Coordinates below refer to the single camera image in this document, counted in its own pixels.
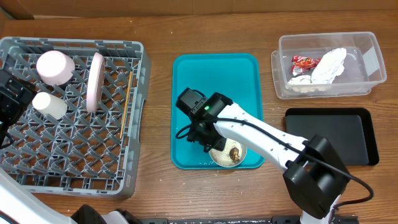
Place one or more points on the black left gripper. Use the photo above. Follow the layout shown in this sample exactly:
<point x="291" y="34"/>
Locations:
<point x="13" y="107"/>

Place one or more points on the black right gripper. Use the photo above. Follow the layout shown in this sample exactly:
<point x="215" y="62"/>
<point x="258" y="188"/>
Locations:
<point x="219" y="144"/>

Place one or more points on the white paper cup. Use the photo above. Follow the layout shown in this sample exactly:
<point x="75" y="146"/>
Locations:
<point x="46" y="103"/>

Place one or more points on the pink shallow bowl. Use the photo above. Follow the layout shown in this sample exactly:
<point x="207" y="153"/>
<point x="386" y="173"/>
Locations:
<point x="55" y="68"/>

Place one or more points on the brown food piece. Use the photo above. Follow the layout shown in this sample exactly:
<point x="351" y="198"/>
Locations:
<point x="234" y="154"/>

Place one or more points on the grey bowl with rice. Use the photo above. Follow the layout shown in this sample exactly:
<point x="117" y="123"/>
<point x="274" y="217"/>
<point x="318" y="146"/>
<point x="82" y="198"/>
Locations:
<point x="223" y="159"/>

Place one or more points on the wooden chopstick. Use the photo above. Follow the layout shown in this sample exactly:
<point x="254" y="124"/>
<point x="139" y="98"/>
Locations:
<point x="126" y="105"/>

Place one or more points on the white round plate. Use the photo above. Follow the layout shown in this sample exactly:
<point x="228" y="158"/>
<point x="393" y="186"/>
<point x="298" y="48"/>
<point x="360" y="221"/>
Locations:
<point x="95" y="82"/>

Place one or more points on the small white tissue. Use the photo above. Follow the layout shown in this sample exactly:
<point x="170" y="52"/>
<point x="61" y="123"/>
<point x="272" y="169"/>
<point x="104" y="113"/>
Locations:
<point x="300" y="80"/>

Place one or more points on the red snack wrapper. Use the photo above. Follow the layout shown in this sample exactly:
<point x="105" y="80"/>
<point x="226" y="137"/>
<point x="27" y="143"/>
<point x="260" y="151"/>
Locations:
<point x="301" y="64"/>

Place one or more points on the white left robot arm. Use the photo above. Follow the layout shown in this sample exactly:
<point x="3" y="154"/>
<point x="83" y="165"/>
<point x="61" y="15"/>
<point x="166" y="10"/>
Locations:
<point x="17" y="204"/>

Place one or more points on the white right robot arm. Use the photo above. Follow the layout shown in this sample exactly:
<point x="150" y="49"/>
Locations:
<point x="314" y="173"/>

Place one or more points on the grey dishwasher rack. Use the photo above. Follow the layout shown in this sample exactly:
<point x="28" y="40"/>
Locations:
<point x="80" y="154"/>

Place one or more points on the teal plastic tray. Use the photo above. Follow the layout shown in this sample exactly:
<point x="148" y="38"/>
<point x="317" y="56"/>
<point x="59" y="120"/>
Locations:
<point x="233" y="75"/>

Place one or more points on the clear plastic bin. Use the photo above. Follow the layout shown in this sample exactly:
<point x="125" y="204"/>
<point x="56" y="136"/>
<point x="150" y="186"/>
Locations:
<point x="364" y="64"/>

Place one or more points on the black plastic tray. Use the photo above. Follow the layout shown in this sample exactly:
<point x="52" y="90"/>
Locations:
<point x="350" y="131"/>

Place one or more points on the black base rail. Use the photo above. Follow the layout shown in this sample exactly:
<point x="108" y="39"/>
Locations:
<point x="279" y="219"/>

